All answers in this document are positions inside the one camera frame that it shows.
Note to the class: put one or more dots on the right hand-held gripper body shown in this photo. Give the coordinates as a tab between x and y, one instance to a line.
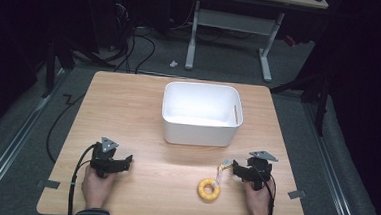
258	170

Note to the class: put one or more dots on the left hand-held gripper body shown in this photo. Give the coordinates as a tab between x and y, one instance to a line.
102	155

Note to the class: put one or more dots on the white plastic bin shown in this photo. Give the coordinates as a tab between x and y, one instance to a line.
200	121

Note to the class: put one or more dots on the person's right hand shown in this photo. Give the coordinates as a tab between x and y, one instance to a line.
257	201

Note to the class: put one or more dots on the person's left hand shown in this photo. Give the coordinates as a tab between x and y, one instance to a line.
96	188

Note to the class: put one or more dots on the grey tape piece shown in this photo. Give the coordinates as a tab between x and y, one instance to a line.
49	183
296	194

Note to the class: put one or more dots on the black tripod stand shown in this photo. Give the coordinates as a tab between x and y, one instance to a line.
316	88

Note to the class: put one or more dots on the small white floor object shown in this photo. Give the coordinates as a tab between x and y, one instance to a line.
173	64

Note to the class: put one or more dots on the white-framed desk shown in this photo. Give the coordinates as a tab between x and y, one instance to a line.
234	21

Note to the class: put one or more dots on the metal floor rail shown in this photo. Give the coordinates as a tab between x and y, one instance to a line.
331	169
12	143

